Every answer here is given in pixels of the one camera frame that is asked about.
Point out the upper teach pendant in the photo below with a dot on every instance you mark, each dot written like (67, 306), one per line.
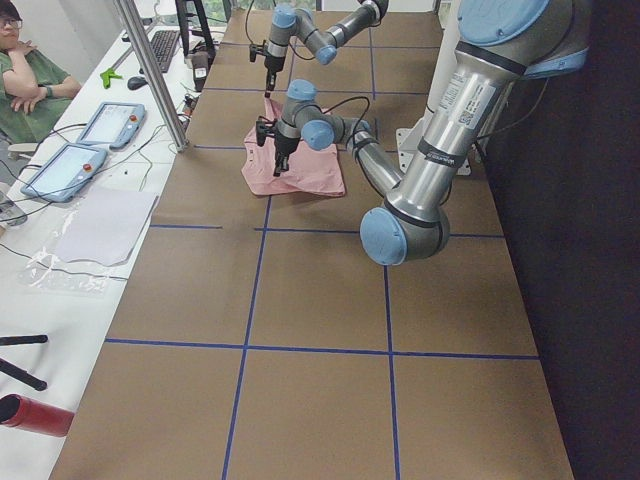
(114, 124)

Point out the teach pendant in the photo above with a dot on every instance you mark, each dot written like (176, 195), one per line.
(65, 173)
(114, 124)

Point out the green plastic tool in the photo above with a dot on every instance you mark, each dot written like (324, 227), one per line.
(108, 76)

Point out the black camera tripod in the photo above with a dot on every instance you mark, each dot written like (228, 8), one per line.
(20, 364)

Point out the seated person green shirt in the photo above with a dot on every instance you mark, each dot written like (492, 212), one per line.
(35, 92)

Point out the pink Snoopy t-shirt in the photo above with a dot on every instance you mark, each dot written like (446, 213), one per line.
(310, 171)

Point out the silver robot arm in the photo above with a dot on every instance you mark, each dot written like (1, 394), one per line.
(288, 22)
(499, 43)

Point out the red cylinder bottle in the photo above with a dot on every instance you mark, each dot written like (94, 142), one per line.
(31, 415)

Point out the black computer mouse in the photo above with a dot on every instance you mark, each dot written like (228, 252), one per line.
(136, 82)

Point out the black keyboard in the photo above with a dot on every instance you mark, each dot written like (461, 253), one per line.
(163, 44)

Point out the aluminium frame post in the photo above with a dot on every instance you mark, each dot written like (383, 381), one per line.
(140, 43)

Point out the black electronics box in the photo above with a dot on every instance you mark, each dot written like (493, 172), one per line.
(200, 69)

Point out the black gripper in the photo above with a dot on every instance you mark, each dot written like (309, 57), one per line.
(272, 65)
(285, 146)

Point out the lower teach pendant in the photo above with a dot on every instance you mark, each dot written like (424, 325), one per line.
(65, 173)

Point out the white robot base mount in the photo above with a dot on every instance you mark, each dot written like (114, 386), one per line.
(411, 140)

